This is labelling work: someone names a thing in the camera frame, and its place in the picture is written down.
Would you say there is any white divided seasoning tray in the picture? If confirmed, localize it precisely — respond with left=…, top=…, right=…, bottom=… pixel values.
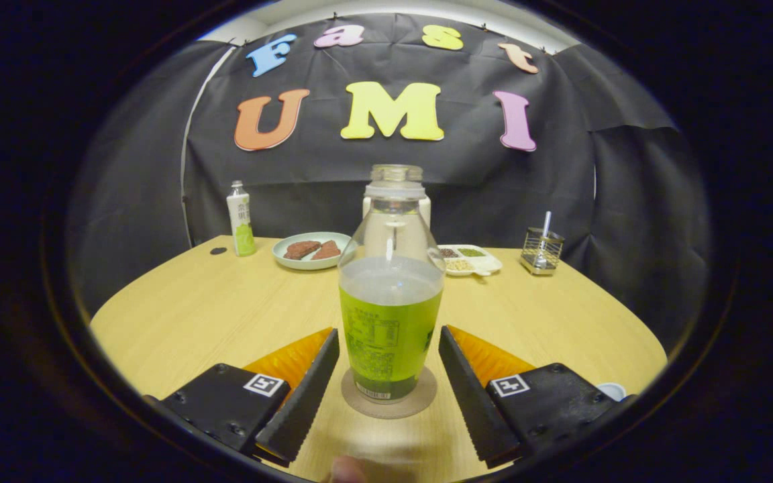
left=435, top=244, right=503, bottom=277

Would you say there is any pale green plate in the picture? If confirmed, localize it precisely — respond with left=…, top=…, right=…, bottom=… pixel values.
left=272, top=231, right=354, bottom=271

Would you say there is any clear green label juice bottle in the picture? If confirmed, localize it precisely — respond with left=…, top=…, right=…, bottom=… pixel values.
left=338, top=164, right=446, bottom=405

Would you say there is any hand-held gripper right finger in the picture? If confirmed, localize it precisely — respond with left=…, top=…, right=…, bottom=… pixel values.
left=437, top=325, right=633, bottom=470

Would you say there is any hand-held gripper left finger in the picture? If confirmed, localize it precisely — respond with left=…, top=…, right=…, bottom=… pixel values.
left=144, top=327, right=341, bottom=468

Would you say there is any wooden table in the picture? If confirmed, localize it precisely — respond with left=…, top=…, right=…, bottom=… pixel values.
left=90, top=235, right=668, bottom=483

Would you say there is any white green capped bottle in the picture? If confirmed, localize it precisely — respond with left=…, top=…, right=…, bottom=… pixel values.
left=226, top=180, right=258, bottom=258

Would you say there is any round brown coaster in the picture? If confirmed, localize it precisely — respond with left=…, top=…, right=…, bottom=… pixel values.
left=341, top=366, right=439, bottom=420

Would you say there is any black backdrop cloth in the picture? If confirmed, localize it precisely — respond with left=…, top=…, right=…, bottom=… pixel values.
left=68, top=13, right=711, bottom=350

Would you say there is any cream toaster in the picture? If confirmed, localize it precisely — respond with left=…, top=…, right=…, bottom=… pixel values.
left=362, top=195, right=433, bottom=250

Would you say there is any wire mesh holder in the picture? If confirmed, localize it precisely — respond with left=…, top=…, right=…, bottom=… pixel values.
left=519, top=227, right=566, bottom=276

